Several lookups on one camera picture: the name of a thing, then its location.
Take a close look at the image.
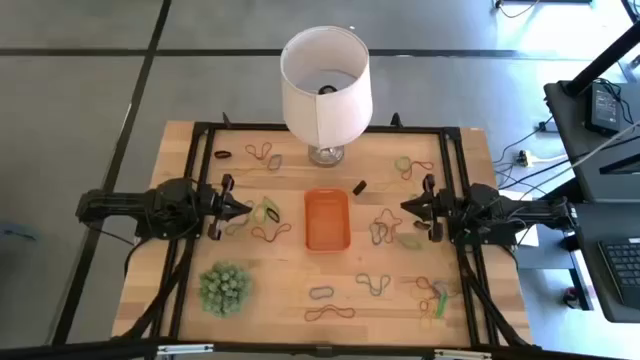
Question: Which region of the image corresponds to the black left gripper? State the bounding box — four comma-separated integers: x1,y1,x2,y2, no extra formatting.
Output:
197,173,253,242

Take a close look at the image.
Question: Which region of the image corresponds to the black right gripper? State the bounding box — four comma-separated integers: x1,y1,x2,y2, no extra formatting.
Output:
400,173,451,244

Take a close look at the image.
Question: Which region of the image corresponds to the yellow rubber band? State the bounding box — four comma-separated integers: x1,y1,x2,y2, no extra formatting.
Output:
409,282,437,334
223,202,256,237
232,164,271,177

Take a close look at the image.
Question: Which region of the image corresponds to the orange plastic bin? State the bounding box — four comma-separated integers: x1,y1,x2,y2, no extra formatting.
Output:
303,188,352,253

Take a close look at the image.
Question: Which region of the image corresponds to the potted green artificial plant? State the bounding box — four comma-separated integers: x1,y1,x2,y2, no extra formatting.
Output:
198,259,254,320

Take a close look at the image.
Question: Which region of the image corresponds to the white paper sheet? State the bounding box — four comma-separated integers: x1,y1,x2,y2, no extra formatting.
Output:
513,222,541,250

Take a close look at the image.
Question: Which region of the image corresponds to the white power strip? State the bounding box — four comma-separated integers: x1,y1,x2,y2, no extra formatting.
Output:
516,148,571,169

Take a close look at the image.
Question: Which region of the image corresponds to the silver table lamp white shade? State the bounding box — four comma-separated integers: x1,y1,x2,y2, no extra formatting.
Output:
279,25,374,169

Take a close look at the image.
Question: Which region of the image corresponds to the black desk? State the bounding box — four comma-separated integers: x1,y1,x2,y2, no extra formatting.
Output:
543,79,640,201
569,202,640,324

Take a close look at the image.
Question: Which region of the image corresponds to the red black floor object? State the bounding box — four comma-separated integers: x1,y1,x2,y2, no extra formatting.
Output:
562,287,584,310

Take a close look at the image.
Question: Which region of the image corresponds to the black power adapter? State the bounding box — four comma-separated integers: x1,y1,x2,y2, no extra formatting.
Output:
584,80,634,136

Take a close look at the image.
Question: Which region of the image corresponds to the black laptop keyboard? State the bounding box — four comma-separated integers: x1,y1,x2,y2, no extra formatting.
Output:
597,238,640,309

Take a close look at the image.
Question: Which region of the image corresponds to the blue floor object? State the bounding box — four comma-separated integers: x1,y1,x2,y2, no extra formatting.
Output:
0,219,39,242

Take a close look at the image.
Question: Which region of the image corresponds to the black diagonal pole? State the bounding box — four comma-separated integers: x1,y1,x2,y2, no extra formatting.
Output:
560,22,640,99

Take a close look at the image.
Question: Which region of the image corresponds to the silver aluminium bracket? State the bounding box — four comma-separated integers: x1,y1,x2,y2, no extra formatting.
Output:
433,348,494,360
157,343,215,357

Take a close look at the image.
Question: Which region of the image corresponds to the white cable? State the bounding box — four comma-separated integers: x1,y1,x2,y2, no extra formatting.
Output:
502,119,640,201

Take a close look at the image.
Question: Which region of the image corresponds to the yellow floor cable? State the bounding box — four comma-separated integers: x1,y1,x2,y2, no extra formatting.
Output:
494,0,542,20

